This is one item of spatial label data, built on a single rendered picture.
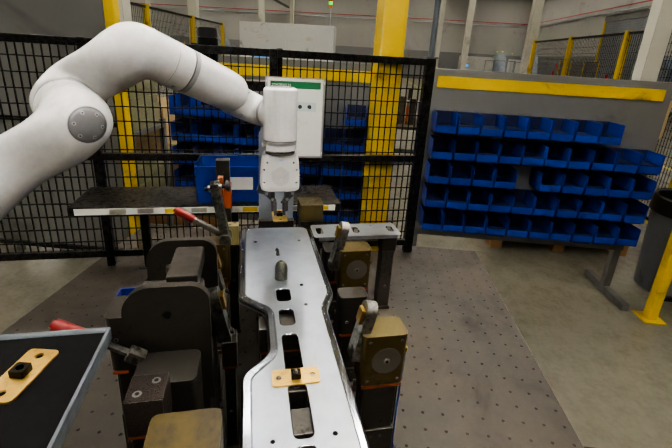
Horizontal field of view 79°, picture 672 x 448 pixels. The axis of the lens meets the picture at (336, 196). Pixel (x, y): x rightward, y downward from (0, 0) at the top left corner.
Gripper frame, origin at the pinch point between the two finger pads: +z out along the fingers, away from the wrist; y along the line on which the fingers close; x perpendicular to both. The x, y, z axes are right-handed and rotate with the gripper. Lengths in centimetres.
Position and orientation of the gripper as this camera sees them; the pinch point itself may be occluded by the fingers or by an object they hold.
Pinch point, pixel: (279, 206)
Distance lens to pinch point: 111.4
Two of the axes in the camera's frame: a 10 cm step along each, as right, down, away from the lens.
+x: -2.0, -3.3, 9.2
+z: -0.5, 9.4, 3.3
